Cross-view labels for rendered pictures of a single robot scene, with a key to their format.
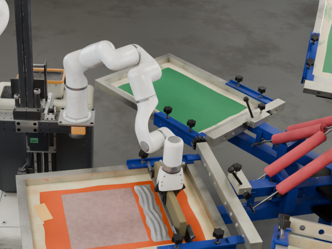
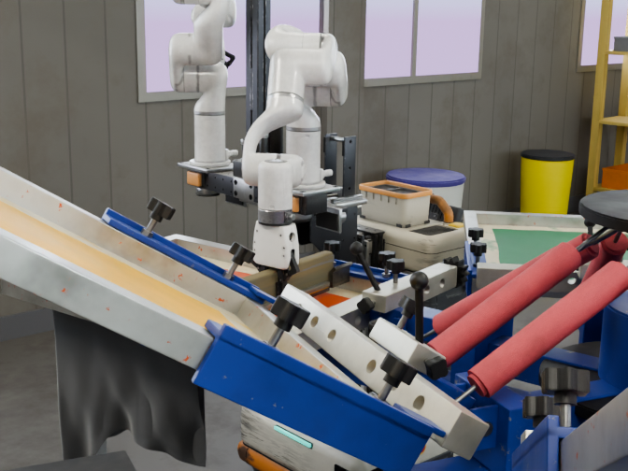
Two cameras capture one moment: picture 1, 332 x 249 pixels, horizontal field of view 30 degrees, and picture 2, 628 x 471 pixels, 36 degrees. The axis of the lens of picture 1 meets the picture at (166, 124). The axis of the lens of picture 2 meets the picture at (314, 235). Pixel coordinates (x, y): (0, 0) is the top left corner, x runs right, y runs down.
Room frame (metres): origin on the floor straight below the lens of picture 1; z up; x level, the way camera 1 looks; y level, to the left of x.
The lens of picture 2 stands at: (0.85, -1.77, 1.65)
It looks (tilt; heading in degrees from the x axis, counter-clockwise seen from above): 14 degrees down; 54
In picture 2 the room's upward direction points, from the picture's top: 1 degrees clockwise
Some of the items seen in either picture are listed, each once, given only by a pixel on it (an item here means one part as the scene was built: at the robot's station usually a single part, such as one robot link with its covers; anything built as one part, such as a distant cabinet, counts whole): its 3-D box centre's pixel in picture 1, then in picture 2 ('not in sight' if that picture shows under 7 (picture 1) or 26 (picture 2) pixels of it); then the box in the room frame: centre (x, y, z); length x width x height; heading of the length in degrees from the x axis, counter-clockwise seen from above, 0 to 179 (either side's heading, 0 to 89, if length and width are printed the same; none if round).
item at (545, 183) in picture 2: not in sight; (545, 193); (6.21, 2.81, 0.29); 0.38 x 0.37 x 0.59; 96
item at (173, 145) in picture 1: (167, 145); (282, 180); (2.04, -0.01, 1.25); 0.15 x 0.10 x 0.11; 49
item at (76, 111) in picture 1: (77, 99); (306, 157); (2.40, 0.41, 1.21); 0.16 x 0.13 x 0.15; 6
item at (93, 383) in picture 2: not in sight; (129, 403); (1.73, 0.15, 0.74); 0.46 x 0.04 x 0.42; 107
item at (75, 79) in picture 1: (78, 68); (306, 100); (2.40, 0.40, 1.37); 0.13 x 0.10 x 0.16; 139
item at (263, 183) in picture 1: (250, 188); (412, 321); (2.11, -0.38, 1.02); 0.17 x 0.06 x 0.05; 107
